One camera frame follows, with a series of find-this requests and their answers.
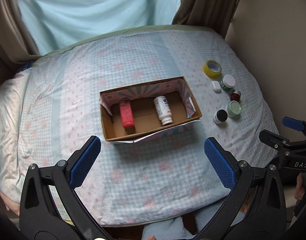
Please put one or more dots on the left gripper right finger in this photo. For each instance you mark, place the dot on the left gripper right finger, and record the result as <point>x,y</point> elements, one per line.
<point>254,208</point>

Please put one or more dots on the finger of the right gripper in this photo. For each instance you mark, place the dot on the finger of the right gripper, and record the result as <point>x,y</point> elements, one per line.
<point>282,144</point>
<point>298,125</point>

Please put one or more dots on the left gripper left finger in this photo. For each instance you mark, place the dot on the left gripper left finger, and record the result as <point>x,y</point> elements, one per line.
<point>50,207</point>

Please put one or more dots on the pale green lid jar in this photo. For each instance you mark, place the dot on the pale green lid jar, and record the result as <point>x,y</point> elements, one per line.
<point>233,109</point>

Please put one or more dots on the black lid white jar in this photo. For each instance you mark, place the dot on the black lid white jar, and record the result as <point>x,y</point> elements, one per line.
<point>220,116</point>

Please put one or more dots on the white-lid green jar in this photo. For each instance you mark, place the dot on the white-lid green jar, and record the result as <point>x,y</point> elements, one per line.
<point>227,82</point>

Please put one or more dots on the yellow tape roll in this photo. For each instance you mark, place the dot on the yellow tape roll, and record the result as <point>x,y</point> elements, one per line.
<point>212,69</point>

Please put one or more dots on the pink red box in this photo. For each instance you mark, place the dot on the pink red box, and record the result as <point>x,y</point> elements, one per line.
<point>126,114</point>

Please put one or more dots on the white pill bottle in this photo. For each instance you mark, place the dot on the white pill bottle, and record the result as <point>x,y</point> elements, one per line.
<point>163,110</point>

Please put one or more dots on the person's right hand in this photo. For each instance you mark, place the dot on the person's right hand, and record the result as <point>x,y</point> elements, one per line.
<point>300,190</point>

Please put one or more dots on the small red jar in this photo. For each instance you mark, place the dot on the small red jar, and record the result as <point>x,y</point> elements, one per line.
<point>235,95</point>

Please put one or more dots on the checkered floral bed sheet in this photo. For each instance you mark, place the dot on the checkered floral bed sheet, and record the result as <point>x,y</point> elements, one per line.
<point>50,109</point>

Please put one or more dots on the open cardboard box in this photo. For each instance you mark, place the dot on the open cardboard box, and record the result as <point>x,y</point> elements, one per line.
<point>183,105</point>

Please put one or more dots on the left brown curtain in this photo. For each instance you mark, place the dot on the left brown curtain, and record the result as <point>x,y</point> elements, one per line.
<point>16,43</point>

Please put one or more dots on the light blue hanging cloth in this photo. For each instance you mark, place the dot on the light blue hanging cloth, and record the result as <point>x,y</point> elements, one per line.
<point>55,24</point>

